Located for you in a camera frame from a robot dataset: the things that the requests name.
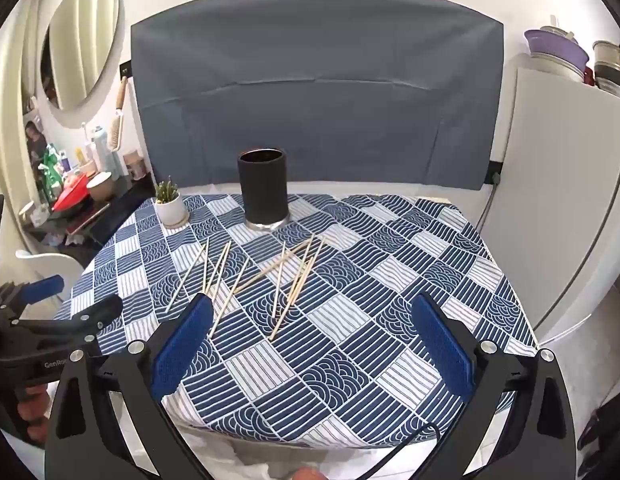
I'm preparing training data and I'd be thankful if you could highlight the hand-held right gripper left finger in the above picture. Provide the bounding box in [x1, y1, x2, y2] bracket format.
[44, 292, 215, 480]

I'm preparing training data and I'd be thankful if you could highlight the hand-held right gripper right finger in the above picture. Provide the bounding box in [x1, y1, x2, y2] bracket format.
[410, 292, 575, 480]

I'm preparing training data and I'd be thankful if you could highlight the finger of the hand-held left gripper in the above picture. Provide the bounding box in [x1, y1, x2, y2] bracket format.
[0, 274, 67, 312]
[14, 294, 124, 347]

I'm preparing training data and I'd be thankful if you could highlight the bunch of wooden chopsticks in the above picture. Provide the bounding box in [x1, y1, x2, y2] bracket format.
[166, 234, 327, 341]

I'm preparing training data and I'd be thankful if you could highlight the black cylindrical utensil holder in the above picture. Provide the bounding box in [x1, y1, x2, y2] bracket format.
[237, 147, 291, 233]

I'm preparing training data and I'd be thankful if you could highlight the person's left hand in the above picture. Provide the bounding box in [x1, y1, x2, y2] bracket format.
[16, 382, 53, 445]

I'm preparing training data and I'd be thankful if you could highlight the white chair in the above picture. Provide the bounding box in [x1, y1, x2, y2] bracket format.
[15, 249, 86, 306]

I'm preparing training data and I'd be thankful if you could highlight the red lid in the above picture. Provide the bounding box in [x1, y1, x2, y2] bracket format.
[51, 176, 93, 212]

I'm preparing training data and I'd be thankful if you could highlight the blue white patterned tablecloth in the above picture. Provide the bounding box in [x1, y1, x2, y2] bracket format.
[52, 192, 540, 448]

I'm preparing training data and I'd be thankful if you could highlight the green bottle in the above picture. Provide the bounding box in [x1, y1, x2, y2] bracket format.
[40, 144, 66, 201]

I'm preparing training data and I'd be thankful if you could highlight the cream bowl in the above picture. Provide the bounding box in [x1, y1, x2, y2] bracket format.
[86, 171, 114, 202]

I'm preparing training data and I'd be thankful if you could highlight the small potted plant white pot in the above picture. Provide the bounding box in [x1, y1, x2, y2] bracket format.
[154, 176, 187, 226]

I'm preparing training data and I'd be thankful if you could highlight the white bottle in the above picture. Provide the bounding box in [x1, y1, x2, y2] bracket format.
[90, 125, 108, 173]

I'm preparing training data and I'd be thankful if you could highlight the pink jar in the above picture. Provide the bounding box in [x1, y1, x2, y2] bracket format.
[124, 150, 149, 181]

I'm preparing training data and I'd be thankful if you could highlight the dark shoe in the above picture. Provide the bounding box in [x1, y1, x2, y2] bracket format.
[577, 402, 616, 452]

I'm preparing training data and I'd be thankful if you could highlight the white cabinet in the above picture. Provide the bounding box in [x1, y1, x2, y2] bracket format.
[490, 65, 620, 343]

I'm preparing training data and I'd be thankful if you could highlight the grey fabric panel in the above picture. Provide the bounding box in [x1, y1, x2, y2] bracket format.
[130, 0, 505, 191]

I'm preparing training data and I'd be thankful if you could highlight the purple pot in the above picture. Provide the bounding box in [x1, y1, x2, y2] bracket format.
[524, 27, 590, 81]

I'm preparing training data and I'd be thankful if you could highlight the stack of metal pots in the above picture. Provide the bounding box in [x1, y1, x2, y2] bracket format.
[584, 40, 620, 95]

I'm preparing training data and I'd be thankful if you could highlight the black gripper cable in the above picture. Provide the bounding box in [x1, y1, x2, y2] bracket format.
[362, 424, 443, 480]

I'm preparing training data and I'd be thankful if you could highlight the black wall cable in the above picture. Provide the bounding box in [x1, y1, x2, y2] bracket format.
[477, 172, 503, 233]

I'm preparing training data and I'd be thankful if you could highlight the wooden handled hairbrush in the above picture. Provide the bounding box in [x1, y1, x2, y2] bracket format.
[107, 76, 129, 153]

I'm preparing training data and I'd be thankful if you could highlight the oval wall mirror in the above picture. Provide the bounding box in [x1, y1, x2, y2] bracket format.
[40, 0, 127, 128]

